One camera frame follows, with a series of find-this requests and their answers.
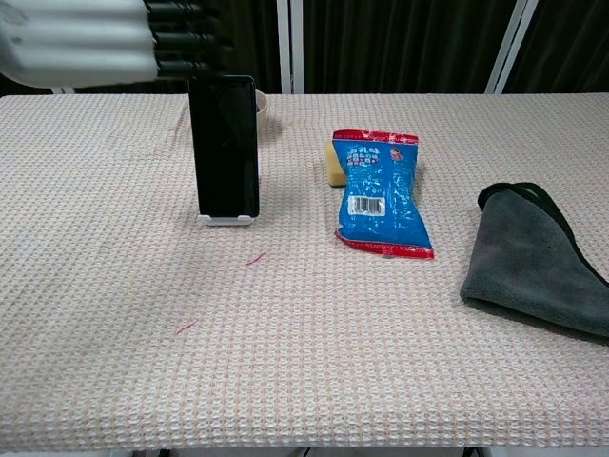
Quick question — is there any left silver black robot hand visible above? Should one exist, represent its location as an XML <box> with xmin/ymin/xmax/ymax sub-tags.
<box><xmin>0</xmin><ymin>0</ymin><xmax>234</xmax><ymax>89</ymax></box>

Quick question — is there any black smartphone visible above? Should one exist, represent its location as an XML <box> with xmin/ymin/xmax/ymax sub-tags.
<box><xmin>187</xmin><ymin>74</ymin><xmax>262</xmax><ymax>219</ymax></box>

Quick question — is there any white phone stand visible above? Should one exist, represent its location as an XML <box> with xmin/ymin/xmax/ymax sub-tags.
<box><xmin>198</xmin><ymin>213</ymin><xmax>255</xmax><ymax>229</ymax></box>

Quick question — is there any beige bowl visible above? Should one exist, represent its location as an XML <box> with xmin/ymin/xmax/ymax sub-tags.
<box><xmin>255</xmin><ymin>89</ymin><xmax>270</xmax><ymax>130</ymax></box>

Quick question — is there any yellow sponge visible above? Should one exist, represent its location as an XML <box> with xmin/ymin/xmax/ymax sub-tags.
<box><xmin>324</xmin><ymin>140</ymin><xmax>347</xmax><ymax>189</ymax></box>

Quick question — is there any dark curtain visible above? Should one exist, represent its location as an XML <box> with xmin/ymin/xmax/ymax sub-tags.
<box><xmin>0</xmin><ymin>0</ymin><xmax>609</xmax><ymax>96</ymax></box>

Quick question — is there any blue red snack bag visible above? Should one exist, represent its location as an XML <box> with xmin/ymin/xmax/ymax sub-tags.
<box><xmin>331</xmin><ymin>129</ymin><xmax>436</xmax><ymax>261</ymax></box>

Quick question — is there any beige waffle tablecloth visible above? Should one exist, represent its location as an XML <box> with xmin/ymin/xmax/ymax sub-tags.
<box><xmin>0</xmin><ymin>92</ymin><xmax>609</xmax><ymax>451</ymax></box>

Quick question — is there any grey towel with black trim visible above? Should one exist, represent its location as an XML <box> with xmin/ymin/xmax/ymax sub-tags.
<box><xmin>460</xmin><ymin>182</ymin><xmax>609</xmax><ymax>341</ymax></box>

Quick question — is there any grey metal leg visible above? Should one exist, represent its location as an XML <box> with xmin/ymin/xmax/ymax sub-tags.
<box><xmin>290</xmin><ymin>0</ymin><xmax>305</xmax><ymax>94</ymax></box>
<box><xmin>276</xmin><ymin>0</ymin><xmax>292</xmax><ymax>94</ymax></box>

